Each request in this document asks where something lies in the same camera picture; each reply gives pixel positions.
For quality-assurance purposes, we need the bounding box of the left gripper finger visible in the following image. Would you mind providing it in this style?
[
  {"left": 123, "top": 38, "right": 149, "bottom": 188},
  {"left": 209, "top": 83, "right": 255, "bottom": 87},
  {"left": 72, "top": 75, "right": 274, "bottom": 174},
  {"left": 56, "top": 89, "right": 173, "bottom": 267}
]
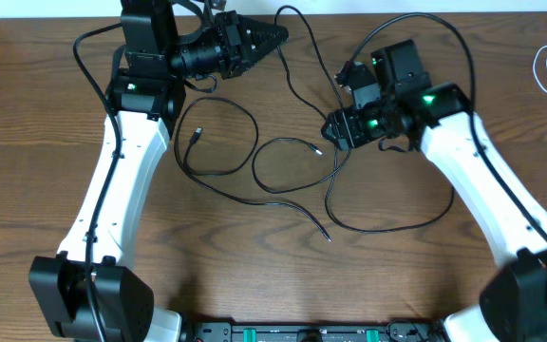
[
  {"left": 239, "top": 15, "right": 289, "bottom": 43},
  {"left": 242, "top": 41, "right": 283, "bottom": 69}
]

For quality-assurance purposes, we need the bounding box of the thin black USB cable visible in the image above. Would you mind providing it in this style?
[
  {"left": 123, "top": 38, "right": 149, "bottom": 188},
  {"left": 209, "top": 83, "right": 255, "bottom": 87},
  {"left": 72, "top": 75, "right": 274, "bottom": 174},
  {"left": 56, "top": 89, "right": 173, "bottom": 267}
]
[{"left": 252, "top": 137, "right": 456, "bottom": 235}]

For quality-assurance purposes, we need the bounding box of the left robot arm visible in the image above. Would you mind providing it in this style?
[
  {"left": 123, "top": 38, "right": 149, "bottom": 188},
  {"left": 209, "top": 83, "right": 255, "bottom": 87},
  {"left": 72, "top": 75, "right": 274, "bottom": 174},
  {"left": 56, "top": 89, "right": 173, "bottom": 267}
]
[{"left": 28, "top": 1, "right": 289, "bottom": 342}]

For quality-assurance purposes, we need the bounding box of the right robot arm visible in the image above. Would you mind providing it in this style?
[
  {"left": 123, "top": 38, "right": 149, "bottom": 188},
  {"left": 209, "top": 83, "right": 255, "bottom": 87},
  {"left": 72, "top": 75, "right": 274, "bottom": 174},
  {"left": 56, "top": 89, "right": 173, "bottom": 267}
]
[{"left": 322, "top": 40, "right": 547, "bottom": 341}]

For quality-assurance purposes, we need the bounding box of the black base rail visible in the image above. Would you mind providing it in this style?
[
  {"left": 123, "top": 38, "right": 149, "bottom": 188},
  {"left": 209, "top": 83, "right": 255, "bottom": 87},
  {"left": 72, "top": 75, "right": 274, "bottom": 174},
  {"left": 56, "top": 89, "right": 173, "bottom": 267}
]
[{"left": 179, "top": 319, "right": 446, "bottom": 342}]

